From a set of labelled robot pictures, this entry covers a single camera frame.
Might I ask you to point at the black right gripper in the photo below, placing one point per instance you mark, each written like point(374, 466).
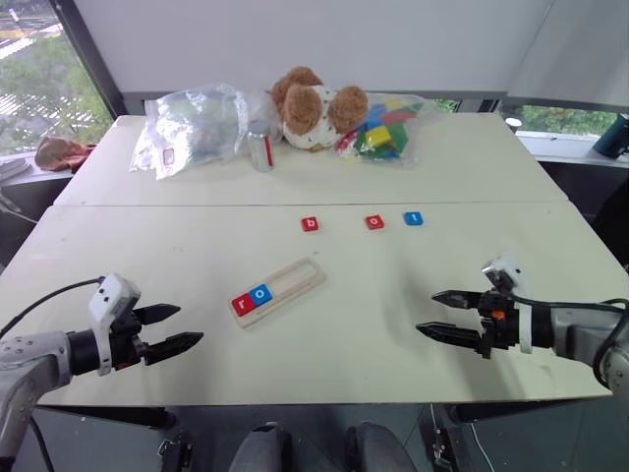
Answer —
point(503, 329)

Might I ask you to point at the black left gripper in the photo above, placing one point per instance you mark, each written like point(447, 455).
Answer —
point(125, 339)

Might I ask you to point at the blue letter tile t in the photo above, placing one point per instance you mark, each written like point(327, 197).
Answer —
point(414, 218)

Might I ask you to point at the red letter tile o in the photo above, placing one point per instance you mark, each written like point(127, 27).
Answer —
point(374, 222)

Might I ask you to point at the wooden letter tray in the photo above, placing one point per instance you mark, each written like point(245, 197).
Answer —
point(295, 277)

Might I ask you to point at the red letter tile b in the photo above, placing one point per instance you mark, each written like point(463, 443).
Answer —
point(310, 224)

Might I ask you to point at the red letter tile r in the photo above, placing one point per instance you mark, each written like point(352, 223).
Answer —
point(242, 306)

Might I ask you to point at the blue letter tile o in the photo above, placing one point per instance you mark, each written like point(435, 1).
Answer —
point(260, 294)

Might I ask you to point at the plastic bag of coloured blocks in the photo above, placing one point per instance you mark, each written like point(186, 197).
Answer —
point(383, 133)

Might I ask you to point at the dark rounded shape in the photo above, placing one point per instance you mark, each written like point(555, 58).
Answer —
point(263, 450)
point(378, 450)

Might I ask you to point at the small white cup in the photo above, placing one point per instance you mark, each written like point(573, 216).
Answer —
point(513, 123)

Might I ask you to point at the clear plastic bag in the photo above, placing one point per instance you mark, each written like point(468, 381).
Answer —
point(196, 128)

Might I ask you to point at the clear plastic bottle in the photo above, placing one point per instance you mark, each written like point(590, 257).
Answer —
point(260, 147)

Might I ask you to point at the reddish brown cloth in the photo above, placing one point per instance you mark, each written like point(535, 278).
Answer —
point(61, 153)

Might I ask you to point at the dark teal mug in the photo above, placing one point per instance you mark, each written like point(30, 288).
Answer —
point(611, 135)

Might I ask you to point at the brown white plush bear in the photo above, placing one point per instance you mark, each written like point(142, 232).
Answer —
point(304, 108)

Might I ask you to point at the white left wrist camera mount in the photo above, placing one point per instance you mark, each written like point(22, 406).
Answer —
point(110, 295)

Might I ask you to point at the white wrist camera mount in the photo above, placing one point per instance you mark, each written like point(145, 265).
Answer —
point(110, 295)
point(508, 270)

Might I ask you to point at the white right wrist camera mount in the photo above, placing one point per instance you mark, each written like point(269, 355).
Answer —
point(508, 270)

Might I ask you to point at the black table frame bar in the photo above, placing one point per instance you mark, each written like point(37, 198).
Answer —
point(113, 417)
point(516, 413)

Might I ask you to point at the black window frame pillar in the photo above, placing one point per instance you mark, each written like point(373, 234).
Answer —
point(88, 54)

